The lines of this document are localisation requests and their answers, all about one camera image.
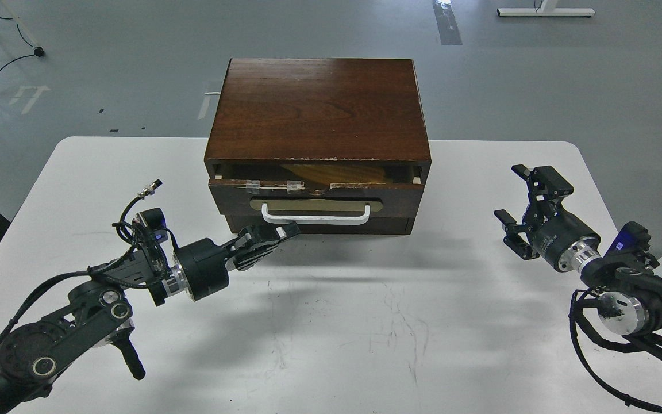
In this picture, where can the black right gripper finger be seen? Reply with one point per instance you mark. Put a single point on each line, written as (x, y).
(546, 191)
(513, 238)

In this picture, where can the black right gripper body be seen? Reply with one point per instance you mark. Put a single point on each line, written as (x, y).
(554, 239)

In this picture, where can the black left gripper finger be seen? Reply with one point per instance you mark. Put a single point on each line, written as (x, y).
(258, 240)
(244, 257)

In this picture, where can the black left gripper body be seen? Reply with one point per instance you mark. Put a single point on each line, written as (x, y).
(202, 265)

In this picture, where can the wooden drawer with white handle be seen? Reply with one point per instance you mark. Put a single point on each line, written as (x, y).
(256, 193)

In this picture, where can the yellow corn cob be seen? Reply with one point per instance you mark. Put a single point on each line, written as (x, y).
(330, 173)

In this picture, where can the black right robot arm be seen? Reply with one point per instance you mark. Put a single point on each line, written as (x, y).
(621, 307)

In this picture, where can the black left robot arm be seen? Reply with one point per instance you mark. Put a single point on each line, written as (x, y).
(33, 356)

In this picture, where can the dark wooden cabinet box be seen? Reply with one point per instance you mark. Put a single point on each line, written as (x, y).
(330, 110)

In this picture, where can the white desk foot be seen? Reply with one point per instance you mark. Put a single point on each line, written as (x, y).
(545, 9)

